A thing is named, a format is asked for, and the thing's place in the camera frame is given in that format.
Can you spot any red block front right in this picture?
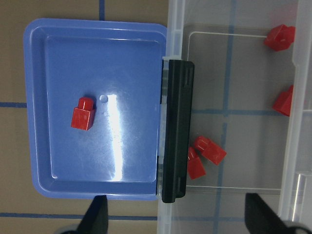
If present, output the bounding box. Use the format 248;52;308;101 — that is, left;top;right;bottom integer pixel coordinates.
194;136;227;165

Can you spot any black box latch handle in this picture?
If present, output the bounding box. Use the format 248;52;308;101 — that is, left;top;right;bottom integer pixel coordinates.
161;60;195;203

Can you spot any clear plastic box lid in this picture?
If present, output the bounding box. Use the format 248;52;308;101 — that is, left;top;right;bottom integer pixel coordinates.
278;0;312;228

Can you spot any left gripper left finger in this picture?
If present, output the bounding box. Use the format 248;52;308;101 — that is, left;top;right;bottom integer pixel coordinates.
76;195;108;234

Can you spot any red block middle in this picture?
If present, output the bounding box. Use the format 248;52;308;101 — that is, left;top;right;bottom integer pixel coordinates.
273;85;293;117

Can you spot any blue plastic tray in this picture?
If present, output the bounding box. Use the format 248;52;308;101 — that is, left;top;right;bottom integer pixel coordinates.
23;19;167;200

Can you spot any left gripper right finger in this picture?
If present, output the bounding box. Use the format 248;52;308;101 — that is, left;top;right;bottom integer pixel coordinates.
244;193;312;234

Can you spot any red block back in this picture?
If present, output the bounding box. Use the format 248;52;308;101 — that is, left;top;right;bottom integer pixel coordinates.
264;24;296;52

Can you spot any red block front left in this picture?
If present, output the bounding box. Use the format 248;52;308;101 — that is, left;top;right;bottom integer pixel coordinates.
187;147;206;180

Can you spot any red block from tray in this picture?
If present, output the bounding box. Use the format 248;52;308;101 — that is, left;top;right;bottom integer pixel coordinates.
71;97;95;131

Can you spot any clear plastic storage box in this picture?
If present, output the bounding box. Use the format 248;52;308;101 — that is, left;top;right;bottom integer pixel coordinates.
157;0;299;234

